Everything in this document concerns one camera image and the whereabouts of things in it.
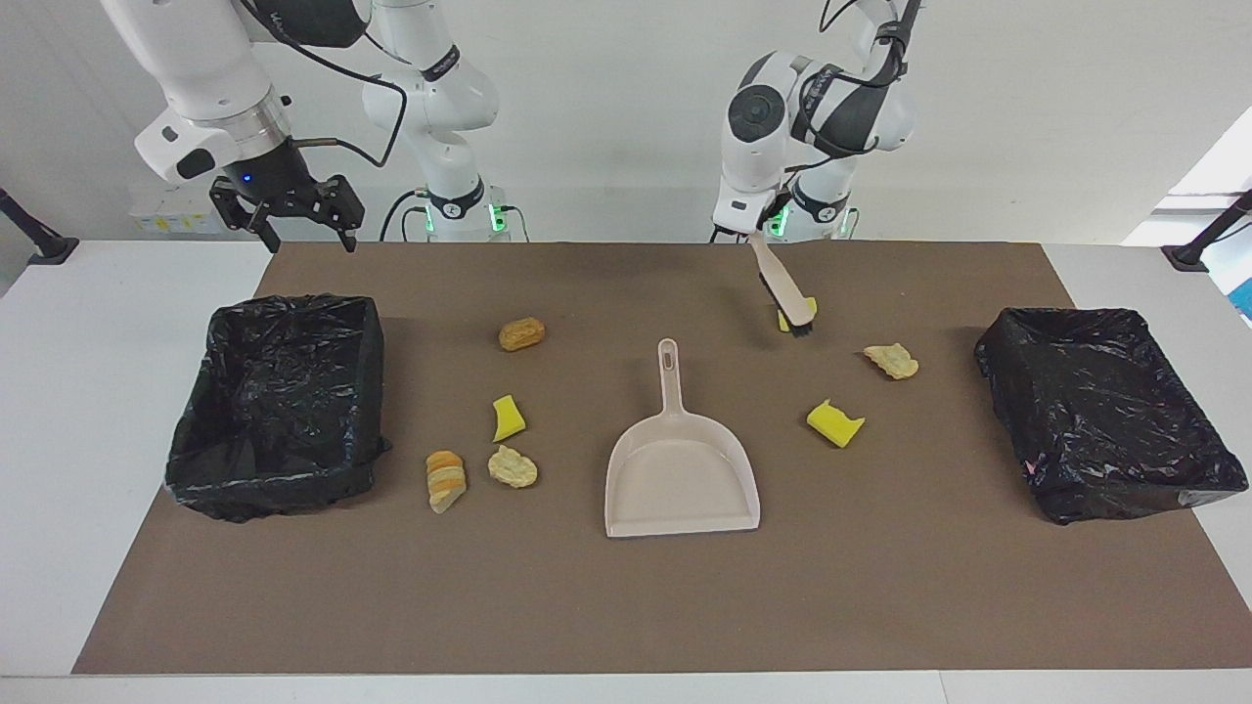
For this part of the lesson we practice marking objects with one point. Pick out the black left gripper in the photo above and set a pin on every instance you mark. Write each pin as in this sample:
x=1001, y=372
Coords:
x=768, y=233

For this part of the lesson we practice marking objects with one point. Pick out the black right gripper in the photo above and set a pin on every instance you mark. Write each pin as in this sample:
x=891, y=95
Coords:
x=279, y=181

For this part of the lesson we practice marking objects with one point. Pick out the beige hand brush black bristles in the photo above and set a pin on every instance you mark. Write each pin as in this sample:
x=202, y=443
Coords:
x=782, y=288

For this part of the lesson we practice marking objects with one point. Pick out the yellow green-backed sponge piece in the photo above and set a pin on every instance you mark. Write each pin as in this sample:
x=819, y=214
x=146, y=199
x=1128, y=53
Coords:
x=811, y=307

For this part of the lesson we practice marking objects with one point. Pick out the beige flaky pastry piece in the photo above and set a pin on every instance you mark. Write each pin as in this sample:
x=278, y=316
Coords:
x=513, y=467
x=892, y=362

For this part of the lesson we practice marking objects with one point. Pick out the yellow notched sponge piece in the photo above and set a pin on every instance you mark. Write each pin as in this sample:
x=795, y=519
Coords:
x=834, y=422

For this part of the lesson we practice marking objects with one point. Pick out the beige plastic dustpan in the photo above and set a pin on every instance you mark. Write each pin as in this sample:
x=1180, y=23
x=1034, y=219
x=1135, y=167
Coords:
x=680, y=479

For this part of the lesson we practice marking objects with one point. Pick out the small curved yellow sponge piece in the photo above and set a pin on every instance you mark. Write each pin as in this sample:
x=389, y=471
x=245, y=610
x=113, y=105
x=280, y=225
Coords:
x=507, y=420

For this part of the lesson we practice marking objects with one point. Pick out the orange striped bread piece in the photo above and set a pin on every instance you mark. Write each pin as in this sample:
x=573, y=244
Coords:
x=445, y=481

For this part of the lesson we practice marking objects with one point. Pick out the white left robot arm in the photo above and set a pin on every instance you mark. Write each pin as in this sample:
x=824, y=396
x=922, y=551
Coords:
x=753, y=117

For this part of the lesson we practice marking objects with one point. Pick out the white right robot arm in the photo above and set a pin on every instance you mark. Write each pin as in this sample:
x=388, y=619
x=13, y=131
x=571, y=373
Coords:
x=205, y=68

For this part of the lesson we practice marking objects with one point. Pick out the black bag lined bin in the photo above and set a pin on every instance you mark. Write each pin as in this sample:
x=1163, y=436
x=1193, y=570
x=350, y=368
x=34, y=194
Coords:
x=274, y=411

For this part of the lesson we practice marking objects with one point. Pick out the black bag bin pink spot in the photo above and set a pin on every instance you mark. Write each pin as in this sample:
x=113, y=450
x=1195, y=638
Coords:
x=1105, y=411

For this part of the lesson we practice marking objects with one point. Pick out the brown bread nugget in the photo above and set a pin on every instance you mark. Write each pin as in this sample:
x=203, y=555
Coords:
x=521, y=334

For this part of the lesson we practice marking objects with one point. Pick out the brown table mat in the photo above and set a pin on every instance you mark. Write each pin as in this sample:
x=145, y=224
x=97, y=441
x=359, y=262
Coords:
x=626, y=596

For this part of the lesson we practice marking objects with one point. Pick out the blue box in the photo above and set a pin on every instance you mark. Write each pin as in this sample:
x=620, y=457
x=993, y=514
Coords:
x=1244, y=298

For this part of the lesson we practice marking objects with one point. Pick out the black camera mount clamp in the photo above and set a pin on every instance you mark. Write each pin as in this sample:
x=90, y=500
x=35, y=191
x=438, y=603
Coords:
x=39, y=244
x=1203, y=240

